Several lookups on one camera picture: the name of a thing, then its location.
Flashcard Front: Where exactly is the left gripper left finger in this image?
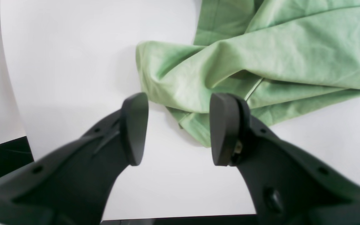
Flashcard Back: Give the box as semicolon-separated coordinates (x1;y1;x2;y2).
0;92;148;225

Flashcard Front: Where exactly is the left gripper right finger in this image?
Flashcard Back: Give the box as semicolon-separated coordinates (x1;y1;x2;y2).
209;93;360;225

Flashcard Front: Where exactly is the green t-shirt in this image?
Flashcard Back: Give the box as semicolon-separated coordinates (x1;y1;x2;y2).
136;0;360;147

